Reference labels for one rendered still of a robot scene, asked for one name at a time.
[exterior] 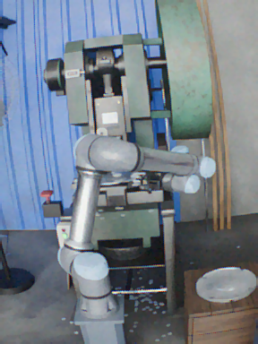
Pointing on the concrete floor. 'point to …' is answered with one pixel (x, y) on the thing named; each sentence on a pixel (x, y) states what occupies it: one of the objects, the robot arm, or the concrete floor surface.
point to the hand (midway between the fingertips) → (134, 177)
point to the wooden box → (219, 313)
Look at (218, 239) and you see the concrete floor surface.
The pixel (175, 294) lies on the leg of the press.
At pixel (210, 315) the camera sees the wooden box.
